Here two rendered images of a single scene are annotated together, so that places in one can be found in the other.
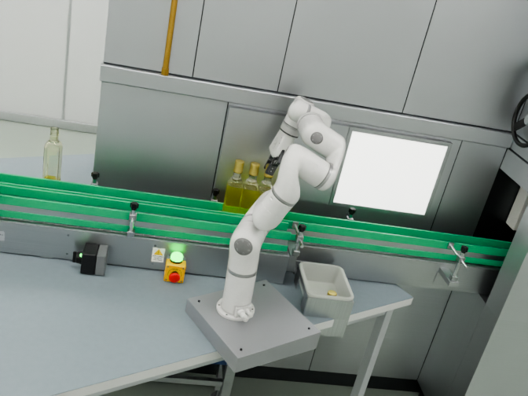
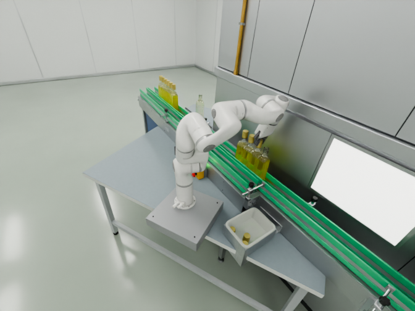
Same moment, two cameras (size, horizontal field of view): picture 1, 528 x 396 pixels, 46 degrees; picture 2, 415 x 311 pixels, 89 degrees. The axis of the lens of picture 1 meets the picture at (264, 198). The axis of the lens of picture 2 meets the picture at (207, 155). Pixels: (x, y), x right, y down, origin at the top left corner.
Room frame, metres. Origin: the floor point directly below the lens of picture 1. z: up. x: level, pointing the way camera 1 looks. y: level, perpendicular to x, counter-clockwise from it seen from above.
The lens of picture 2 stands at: (1.44, -0.81, 1.77)
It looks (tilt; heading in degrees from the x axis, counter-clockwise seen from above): 36 degrees down; 65
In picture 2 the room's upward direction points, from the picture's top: 4 degrees clockwise
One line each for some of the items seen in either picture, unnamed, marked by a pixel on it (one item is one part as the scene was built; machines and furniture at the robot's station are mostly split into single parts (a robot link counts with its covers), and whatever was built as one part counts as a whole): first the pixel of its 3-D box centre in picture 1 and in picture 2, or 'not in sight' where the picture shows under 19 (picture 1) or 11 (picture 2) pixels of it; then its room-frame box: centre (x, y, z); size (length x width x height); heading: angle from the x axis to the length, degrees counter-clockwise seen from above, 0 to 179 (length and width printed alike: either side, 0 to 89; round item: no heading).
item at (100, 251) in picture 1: (94, 259); not in sight; (1.83, 0.53, 0.79); 0.08 x 0.08 x 0.08; 11
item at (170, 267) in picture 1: (174, 269); (199, 172); (1.88, 0.26, 0.79); 0.07 x 0.07 x 0.07; 11
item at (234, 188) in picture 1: (231, 203); (241, 154); (2.11, 0.12, 0.99); 0.06 x 0.06 x 0.21; 12
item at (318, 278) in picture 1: (323, 289); (249, 230); (1.96, -0.29, 0.80); 0.22 x 0.17 x 0.09; 11
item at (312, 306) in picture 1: (320, 287); (252, 229); (1.98, -0.28, 0.79); 0.27 x 0.17 x 0.08; 11
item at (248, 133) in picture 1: (333, 164); (316, 160); (2.32, -0.24, 1.15); 0.90 x 0.03 x 0.34; 101
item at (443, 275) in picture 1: (453, 268); (372, 308); (2.16, -0.78, 0.90); 0.17 x 0.05 x 0.23; 11
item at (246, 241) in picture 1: (246, 246); (185, 170); (1.70, 0.02, 1.04); 0.13 x 0.10 x 0.16; 172
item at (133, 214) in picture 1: (131, 223); not in sight; (1.87, 0.43, 0.94); 0.07 x 0.04 x 0.13; 11
